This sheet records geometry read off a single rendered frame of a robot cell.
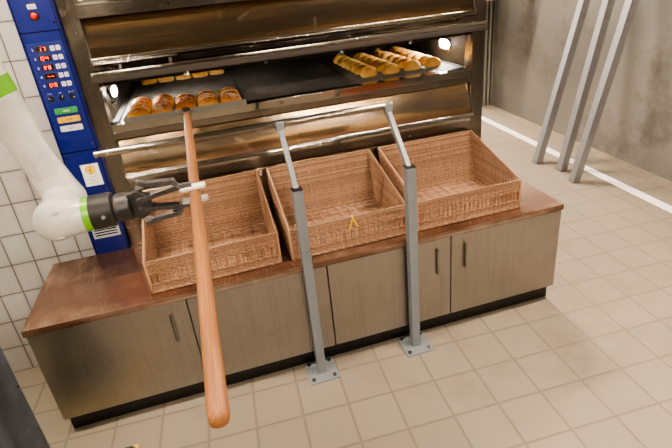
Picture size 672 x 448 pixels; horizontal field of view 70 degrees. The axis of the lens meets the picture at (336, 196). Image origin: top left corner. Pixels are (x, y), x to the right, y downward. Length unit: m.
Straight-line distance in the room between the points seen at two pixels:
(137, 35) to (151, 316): 1.18
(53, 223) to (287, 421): 1.33
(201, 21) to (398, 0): 0.93
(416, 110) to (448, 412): 1.46
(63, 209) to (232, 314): 1.02
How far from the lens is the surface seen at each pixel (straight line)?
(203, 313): 0.87
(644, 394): 2.53
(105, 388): 2.41
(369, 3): 2.46
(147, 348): 2.27
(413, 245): 2.18
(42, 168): 1.48
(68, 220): 1.38
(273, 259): 2.13
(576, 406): 2.39
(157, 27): 2.33
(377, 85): 2.51
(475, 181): 2.79
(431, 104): 2.67
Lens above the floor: 1.71
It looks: 25 degrees down
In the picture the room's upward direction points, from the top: 6 degrees counter-clockwise
